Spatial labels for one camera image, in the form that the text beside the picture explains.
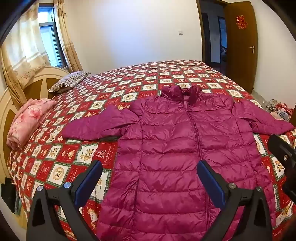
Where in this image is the black cloth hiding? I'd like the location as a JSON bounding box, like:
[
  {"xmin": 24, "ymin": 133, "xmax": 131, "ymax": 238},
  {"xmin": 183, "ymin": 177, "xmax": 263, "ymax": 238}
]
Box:
[{"xmin": 0, "ymin": 183, "xmax": 20, "ymax": 214}]

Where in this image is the pink floral folded blanket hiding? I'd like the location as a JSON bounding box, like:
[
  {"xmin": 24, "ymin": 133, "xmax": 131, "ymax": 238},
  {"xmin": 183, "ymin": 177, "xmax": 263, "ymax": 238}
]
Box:
[{"xmin": 6, "ymin": 98, "xmax": 56, "ymax": 149}]

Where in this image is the brown wooden door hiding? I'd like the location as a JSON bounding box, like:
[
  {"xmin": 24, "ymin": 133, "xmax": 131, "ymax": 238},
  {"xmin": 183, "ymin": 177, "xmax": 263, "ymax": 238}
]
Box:
[{"xmin": 224, "ymin": 1, "xmax": 258, "ymax": 94}]

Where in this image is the magenta puffer jacket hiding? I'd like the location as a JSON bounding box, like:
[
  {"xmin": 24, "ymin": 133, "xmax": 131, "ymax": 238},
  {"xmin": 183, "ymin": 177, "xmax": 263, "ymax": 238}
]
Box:
[{"xmin": 62, "ymin": 85, "xmax": 295, "ymax": 241}]

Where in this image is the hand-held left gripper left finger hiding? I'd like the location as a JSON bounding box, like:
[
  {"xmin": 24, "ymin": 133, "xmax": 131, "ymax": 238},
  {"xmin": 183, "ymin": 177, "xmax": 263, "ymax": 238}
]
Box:
[{"xmin": 26, "ymin": 160, "xmax": 103, "ymax": 241}]

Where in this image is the red paper door decoration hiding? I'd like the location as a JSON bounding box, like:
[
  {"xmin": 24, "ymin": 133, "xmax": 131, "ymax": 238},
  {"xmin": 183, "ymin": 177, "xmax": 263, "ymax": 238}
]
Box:
[{"xmin": 236, "ymin": 15, "xmax": 247, "ymax": 29}]

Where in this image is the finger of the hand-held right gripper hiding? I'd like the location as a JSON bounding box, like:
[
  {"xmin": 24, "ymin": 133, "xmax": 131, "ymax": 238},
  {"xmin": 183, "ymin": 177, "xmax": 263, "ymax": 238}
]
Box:
[{"xmin": 268, "ymin": 134, "xmax": 296, "ymax": 201}]

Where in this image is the striped pillow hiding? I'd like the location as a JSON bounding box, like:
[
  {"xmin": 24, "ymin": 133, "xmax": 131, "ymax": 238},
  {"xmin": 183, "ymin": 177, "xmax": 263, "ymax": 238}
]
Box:
[{"xmin": 48, "ymin": 71, "xmax": 90, "ymax": 93}]

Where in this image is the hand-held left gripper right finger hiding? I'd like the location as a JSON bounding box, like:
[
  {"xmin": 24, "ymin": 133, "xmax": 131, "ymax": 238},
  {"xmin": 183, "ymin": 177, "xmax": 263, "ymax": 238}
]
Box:
[{"xmin": 196, "ymin": 160, "xmax": 273, "ymax": 241}]

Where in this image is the cream arched headboard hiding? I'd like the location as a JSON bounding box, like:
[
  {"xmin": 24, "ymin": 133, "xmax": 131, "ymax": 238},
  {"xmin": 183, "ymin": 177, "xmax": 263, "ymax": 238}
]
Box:
[{"xmin": 0, "ymin": 66, "xmax": 71, "ymax": 230}]

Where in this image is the brown door frame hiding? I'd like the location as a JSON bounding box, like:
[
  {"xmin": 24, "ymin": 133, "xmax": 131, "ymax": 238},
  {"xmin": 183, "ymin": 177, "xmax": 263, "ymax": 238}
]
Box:
[{"xmin": 196, "ymin": 0, "xmax": 229, "ymax": 77}]

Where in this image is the pile of clothes on floor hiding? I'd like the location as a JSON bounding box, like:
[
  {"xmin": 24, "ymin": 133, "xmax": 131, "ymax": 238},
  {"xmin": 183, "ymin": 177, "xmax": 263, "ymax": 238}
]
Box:
[{"xmin": 265, "ymin": 98, "xmax": 290, "ymax": 121}]

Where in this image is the bed with red printed bedspread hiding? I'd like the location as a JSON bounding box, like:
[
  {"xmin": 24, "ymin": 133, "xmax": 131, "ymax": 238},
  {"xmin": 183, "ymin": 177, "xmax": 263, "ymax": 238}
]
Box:
[{"xmin": 7, "ymin": 60, "xmax": 296, "ymax": 241}]

